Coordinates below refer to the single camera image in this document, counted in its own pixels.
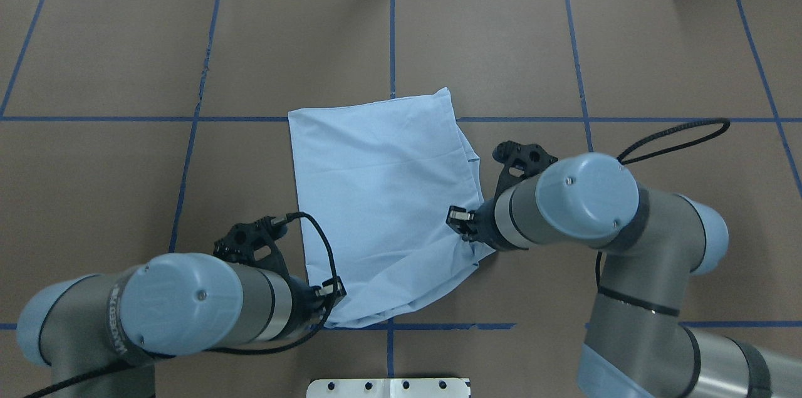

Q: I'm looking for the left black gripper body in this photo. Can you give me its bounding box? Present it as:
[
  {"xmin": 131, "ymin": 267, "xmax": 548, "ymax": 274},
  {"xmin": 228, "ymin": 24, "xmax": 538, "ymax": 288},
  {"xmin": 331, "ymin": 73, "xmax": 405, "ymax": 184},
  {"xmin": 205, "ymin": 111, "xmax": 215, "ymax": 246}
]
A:
[{"xmin": 213, "ymin": 216, "xmax": 347, "ymax": 327}]

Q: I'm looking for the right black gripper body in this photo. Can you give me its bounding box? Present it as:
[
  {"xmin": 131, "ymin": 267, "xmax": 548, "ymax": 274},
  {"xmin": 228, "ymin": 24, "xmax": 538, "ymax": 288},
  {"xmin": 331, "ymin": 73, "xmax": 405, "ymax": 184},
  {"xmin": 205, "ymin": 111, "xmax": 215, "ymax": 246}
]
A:
[{"xmin": 446, "ymin": 141, "xmax": 558, "ymax": 251}]

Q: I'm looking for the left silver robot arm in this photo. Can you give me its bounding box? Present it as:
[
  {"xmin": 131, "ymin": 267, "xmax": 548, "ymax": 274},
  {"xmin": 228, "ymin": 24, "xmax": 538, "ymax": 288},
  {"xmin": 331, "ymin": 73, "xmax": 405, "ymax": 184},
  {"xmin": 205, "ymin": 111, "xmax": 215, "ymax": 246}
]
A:
[{"xmin": 16, "ymin": 212, "xmax": 346, "ymax": 397}]

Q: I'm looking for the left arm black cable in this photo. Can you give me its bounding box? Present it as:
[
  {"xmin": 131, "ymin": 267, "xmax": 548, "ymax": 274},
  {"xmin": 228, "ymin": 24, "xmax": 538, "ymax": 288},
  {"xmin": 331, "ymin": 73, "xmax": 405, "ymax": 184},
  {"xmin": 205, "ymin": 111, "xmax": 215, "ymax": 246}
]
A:
[{"xmin": 25, "ymin": 212, "xmax": 339, "ymax": 398}]

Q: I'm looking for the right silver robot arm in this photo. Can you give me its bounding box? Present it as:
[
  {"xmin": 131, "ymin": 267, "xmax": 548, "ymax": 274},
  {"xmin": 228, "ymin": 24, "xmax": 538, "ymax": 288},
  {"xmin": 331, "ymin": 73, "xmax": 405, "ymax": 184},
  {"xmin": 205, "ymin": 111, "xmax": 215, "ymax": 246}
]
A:
[{"xmin": 446, "ymin": 141, "xmax": 801, "ymax": 397}]

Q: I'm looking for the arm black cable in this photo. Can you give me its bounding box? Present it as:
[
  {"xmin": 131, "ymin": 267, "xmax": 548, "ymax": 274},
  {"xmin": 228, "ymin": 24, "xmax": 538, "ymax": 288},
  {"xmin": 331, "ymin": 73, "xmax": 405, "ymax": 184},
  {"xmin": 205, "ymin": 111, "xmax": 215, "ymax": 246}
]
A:
[
  {"xmin": 617, "ymin": 118, "xmax": 731, "ymax": 165},
  {"xmin": 25, "ymin": 212, "xmax": 339, "ymax": 398}
]

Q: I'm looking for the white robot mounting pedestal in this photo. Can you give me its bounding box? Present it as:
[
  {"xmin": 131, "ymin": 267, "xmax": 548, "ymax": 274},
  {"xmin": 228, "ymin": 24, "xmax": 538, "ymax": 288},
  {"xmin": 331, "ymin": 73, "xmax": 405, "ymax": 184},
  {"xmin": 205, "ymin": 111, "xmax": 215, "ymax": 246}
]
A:
[{"xmin": 306, "ymin": 377, "xmax": 472, "ymax": 397}]

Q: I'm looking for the light blue t-shirt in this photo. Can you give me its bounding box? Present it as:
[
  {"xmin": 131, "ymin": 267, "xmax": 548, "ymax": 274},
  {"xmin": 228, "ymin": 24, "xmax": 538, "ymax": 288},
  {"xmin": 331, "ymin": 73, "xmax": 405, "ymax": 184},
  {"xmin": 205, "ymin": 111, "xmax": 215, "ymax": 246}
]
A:
[{"xmin": 288, "ymin": 88, "xmax": 492, "ymax": 328}]

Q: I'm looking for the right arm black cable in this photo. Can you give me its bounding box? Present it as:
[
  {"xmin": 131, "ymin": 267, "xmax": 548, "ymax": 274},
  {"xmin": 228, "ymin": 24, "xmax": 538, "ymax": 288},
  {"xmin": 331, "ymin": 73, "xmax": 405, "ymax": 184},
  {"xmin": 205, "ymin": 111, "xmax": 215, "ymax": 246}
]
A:
[{"xmin": 617, "ymin": 118, "xmax": 731, "ymax": 165}]

